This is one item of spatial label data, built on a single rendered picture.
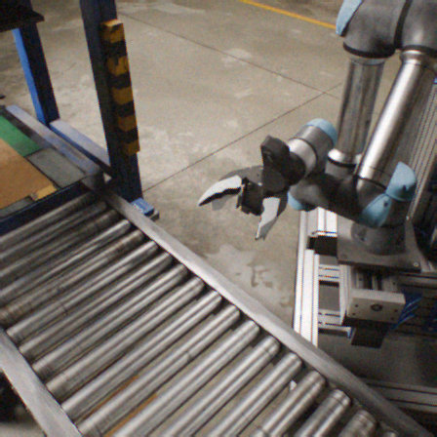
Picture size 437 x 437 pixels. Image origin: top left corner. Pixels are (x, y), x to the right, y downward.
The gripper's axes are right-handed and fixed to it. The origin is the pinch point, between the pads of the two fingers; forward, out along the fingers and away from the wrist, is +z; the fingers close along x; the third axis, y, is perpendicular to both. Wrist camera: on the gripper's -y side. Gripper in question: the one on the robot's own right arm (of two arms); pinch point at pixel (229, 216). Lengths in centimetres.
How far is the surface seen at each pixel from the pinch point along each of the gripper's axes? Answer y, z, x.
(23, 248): 53, 5, 61
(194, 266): 46, -18, 17
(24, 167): 57, -20, 94
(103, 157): 66, -50, 87
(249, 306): 43.8, -15.3, -1.9
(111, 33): 8, -44, 72
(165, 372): 44.9, 10.3, 3.6
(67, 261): 51, 1, 47
